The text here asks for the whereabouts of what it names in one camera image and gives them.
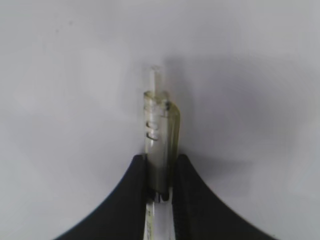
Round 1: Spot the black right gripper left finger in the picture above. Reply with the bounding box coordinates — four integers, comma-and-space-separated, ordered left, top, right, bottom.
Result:
57, 155, 147, 240

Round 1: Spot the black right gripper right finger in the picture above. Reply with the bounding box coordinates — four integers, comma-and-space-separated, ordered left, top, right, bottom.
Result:
172, 154, 273, 240

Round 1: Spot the cream yellow ballpoint pen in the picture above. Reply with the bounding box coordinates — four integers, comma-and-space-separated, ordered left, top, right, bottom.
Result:
143, 65, 180, 240

